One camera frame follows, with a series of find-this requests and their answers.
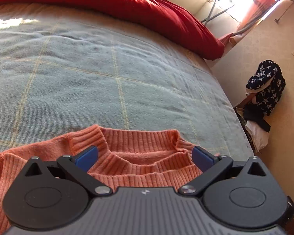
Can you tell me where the orange knit sweater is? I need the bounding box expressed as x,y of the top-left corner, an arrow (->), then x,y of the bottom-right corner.
0,125 -> 202,234

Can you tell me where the metal clothes rack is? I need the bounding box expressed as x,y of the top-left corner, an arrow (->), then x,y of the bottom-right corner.
198,0 -> 235,26

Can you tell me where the white cloth on chair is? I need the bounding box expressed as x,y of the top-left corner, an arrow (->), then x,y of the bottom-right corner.
245,120 -> 269,152

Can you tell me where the wooden chair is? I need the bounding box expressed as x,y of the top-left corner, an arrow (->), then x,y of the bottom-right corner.
234,93 -> 271,153

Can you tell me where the navy star-pattern garment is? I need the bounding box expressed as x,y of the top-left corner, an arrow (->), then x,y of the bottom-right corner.
246,60 -> 286,116

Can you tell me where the blue plaid bed sheet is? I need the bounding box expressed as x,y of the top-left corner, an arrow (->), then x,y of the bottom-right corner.
0,4 -> 253,161

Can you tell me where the pink curtain right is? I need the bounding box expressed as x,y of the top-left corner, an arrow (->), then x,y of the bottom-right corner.
219,0 -> 294,47

